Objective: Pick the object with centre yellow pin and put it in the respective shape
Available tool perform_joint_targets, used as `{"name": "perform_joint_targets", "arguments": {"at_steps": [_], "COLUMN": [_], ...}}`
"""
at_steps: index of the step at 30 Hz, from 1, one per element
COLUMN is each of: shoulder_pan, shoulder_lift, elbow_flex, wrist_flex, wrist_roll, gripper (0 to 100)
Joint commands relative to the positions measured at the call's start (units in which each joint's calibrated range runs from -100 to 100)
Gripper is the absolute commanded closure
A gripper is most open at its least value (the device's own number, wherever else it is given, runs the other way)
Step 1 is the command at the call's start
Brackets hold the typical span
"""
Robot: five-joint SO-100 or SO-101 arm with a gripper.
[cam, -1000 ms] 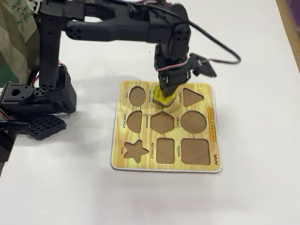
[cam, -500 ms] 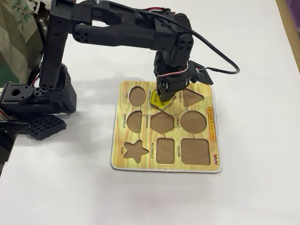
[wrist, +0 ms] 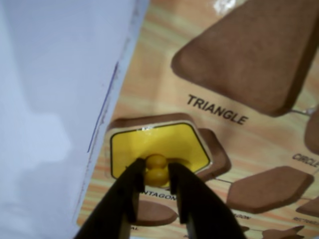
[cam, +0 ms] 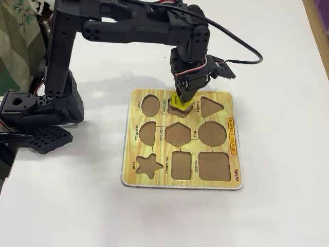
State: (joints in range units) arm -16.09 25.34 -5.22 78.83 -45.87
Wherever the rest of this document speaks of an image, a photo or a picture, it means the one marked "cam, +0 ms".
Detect thick black cable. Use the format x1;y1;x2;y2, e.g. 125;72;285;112
0;130;35;145

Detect black camera cable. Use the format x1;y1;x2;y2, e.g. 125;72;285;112
197;12;265;65

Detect white lace cloth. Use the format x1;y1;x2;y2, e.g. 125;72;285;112
32;0;56;15

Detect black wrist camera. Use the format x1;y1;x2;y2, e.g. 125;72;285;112
205;55;236;80

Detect black table clamp block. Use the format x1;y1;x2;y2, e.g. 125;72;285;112
0;90;42;129

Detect yellow pentagon puzzle piece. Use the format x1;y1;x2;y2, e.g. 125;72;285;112
169;92;195;113

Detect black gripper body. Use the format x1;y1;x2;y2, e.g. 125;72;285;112
169;46;209;90

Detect floral patterned cloth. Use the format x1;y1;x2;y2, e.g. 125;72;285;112
0;0;56;88

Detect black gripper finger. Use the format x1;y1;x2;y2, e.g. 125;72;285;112
187;86;200;101
175;77;190;101

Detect wooden shape puzzle board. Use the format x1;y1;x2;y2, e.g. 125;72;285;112
120;88;245;191

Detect red white servo wire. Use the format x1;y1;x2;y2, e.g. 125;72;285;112
174;58;223;78

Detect red white base wires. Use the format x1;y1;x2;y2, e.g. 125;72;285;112
27;73;48;97

